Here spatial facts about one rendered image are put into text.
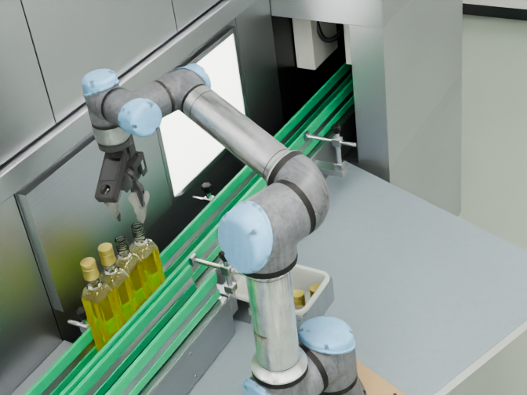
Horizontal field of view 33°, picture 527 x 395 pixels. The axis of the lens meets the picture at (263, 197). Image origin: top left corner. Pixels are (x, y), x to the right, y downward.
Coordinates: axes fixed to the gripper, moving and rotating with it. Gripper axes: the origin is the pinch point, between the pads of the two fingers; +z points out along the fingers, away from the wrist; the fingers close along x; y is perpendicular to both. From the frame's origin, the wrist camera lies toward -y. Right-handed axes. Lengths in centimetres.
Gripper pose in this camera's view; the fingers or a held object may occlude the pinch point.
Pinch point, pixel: (129, 219)
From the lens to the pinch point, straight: 204.6
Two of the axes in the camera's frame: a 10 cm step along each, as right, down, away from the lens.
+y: 2.8, -5.7, 7.7
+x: -9.5, -0.7, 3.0
